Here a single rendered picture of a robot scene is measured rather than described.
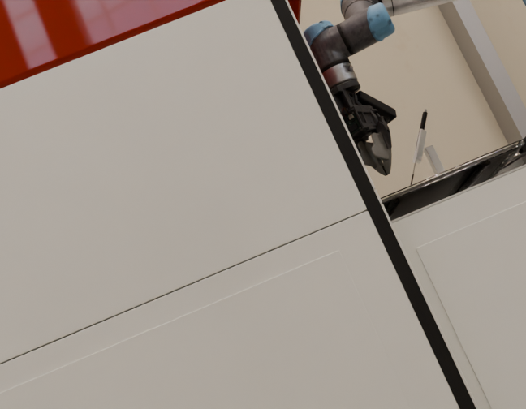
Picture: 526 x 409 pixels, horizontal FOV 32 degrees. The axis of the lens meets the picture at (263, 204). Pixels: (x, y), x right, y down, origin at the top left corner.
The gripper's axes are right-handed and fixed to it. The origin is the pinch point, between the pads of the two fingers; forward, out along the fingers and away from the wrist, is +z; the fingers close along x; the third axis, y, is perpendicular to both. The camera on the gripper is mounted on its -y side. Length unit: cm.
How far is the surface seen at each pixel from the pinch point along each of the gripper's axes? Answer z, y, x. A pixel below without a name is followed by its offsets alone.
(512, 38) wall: -81, -252, -54
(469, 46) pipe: -81, -224, -63
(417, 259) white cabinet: 23.6, 32.3, 16.9
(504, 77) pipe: -60, -227, -57
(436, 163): -2.3, -32.9, -5.9
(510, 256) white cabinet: 29.4, 22.4, 27.8
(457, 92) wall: -63, -218, -76
